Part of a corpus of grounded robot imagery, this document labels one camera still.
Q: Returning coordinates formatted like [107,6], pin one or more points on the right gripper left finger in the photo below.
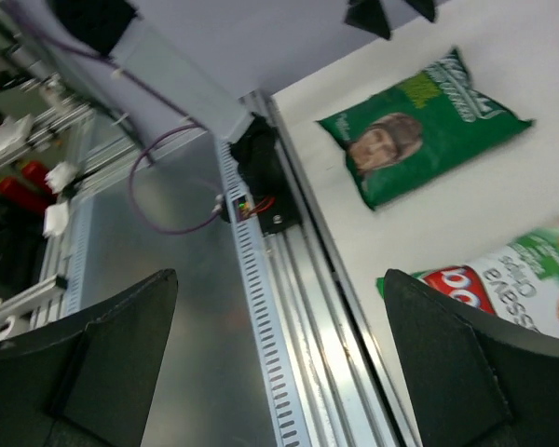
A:
[88,379]

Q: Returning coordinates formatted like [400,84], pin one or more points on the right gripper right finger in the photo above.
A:
[473,379]

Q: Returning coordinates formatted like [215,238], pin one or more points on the green Chuba cassava bag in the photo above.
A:
[518,282]

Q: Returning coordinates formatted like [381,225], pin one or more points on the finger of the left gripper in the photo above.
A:
[425,8]
[368,16]

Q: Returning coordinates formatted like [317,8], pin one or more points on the green Kettle hand cooked bag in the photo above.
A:
[405,136]

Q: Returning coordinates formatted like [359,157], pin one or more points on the white slotted cable duct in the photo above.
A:
[283,400]

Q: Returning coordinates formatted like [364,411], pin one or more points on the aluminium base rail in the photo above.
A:
[347,395]

